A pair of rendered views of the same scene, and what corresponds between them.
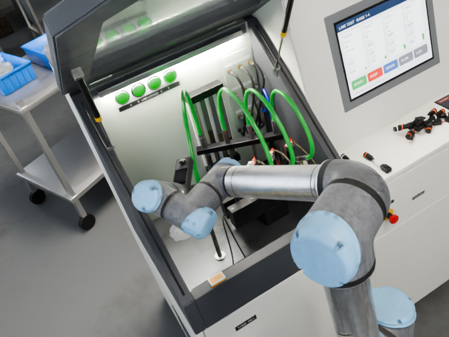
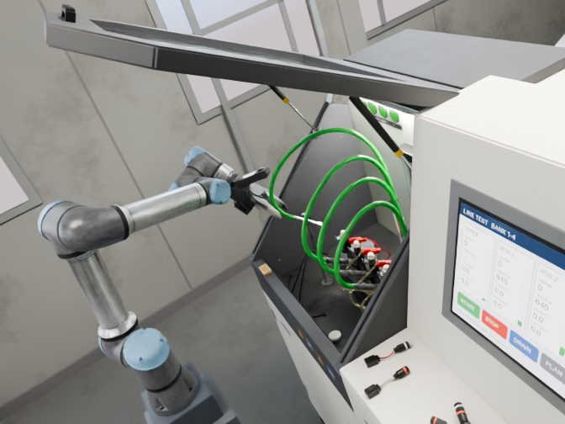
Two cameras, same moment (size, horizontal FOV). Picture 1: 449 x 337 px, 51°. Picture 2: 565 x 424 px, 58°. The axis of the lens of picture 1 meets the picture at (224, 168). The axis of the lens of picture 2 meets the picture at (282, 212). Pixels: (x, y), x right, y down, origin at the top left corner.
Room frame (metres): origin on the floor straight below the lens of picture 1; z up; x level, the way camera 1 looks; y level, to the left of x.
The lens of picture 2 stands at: (1.18, -1.35, 2.02)
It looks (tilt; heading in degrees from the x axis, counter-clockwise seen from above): 30 degrees down; 95
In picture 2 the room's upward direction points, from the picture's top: 20 degrees counter-clockwise
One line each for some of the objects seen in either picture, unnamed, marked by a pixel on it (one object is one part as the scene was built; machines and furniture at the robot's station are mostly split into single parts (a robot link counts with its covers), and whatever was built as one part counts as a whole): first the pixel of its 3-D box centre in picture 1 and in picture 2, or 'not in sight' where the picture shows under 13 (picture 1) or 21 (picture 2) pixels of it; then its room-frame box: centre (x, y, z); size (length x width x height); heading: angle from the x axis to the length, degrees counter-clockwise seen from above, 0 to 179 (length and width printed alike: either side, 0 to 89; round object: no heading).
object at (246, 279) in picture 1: (278, 260); (298, 320); (1.00, -0.09, 0.87); 0.62 x 0.04 x 0.16; 110
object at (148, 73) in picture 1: (172, 61); (391, 103); (1.47, 0.07, 1.43); 0.54 x 0.03 x 0.02; 110
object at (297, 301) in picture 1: (295, 333); (327, 402); (0.98, -0.10, 0.44); 0.65 x 0.02 x 0.68; 110
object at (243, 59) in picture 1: (245, 90); not in sight; (1.55, -0.15, 1.20); 0.13 x 0.03 x 0.31; 110
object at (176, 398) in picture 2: not in sight; (168, 384); (0.59, -0.28, 0.95); 0.15 x 0.15 x 0.10
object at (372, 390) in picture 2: (377, 162); (387, 381); (1.20, -0.52, 0.99); 0.12 x 0.02 x 0.02; 19
